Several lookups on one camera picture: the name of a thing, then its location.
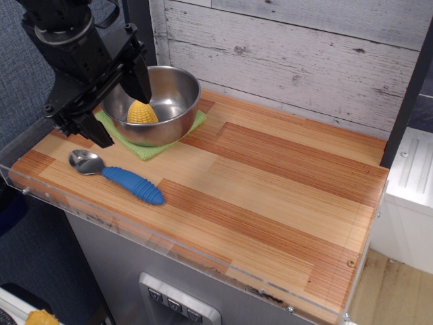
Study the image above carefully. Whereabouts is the black vertical post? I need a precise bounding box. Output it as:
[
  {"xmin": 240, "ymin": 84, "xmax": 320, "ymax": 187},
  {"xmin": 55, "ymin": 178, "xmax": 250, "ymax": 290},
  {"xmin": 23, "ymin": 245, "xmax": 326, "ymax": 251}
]
[
  {"xmin": 380, "ymin": 21, "xmax": 432, "ymax": 169},
  {"xmin": 122, "ymin": 0, "xmax": 157, "ymax": 66}
]

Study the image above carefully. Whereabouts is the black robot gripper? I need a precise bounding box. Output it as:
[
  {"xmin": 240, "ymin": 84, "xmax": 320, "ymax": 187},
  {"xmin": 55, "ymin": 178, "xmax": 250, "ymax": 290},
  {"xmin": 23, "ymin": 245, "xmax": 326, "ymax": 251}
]
[{"xmin": 35, "ymin": 22, "xmax": 151, "ymax": 148}]

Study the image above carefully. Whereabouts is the stainless steel bowl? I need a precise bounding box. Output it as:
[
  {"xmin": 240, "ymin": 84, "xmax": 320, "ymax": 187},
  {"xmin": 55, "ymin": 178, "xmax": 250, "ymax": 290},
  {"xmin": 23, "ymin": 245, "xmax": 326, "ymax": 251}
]
[{"xmin": 101, "ymin": 66, "xmax": 201, "ymax": 147}]

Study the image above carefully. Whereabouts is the silver toy fridge cabinet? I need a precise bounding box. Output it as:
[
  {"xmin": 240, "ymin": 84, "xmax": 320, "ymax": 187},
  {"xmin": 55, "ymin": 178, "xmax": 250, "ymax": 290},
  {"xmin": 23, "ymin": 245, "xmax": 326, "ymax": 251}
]
[{"xmin": 66, "ymin": 213, "xmax": 306, "ymax": 324}]

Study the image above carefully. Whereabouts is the white aluminium rail block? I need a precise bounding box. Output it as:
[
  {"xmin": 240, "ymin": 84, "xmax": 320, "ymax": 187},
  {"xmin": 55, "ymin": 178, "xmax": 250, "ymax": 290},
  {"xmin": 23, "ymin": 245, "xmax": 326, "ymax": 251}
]
[{"xmin": 370, "ymin": 127, "xmax": 432, "ymax": 274}]

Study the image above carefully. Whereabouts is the black vertical post left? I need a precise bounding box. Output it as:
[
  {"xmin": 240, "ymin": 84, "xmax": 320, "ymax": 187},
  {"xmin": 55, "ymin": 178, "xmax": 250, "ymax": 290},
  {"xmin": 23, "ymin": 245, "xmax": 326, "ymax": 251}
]
[{"xmin": 122, "ymin": 0, "xmax": 157, "ymax": 66}]

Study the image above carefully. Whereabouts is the yellow ridged toy potato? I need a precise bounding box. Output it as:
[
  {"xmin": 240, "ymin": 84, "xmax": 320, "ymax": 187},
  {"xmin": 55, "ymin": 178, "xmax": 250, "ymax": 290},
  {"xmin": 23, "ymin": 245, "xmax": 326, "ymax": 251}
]
[{"xmin": 127, "ymin": 100, "xmax": 158, "ymax": 124}]

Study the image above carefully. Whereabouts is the clear acrylic table guard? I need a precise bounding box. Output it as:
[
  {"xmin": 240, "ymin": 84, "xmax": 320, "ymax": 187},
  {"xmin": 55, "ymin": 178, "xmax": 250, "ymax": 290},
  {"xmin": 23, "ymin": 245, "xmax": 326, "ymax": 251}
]
[{"xmin": 0, "ymin": 114, "xmax": 390, "ymax": 325}]

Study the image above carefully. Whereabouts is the blue handled metal spoon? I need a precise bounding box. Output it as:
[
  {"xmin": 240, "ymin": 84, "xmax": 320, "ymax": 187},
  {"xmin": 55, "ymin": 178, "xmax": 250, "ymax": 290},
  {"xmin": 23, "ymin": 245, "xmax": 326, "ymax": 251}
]
[{"xmin": 68, "ymin": 149, "xmax": 165, "ymax": 205}]

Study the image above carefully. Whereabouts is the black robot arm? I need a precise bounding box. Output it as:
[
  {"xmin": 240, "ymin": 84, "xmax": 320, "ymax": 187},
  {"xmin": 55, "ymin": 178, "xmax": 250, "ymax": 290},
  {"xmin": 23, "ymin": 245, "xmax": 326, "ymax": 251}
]
[{"xmin": 20, "ymin": 1, "xmax": 152, "ymax": 148}]

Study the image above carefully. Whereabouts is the yellow object at bottom left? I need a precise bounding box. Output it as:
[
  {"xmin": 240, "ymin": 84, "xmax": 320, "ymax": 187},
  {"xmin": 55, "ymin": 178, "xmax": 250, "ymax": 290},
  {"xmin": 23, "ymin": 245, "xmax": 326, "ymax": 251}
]
[{"xmin": 25, "ymin": 309, "xmax": 60, "ymax": 325}]

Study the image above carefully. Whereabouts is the green cloth mat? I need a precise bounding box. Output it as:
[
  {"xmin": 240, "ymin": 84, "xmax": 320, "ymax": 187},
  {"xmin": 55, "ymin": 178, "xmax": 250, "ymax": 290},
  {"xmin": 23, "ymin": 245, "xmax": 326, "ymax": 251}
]
[{"xmin": 96, "ymin": 110, "xmax": 206, "ymax": 160}]

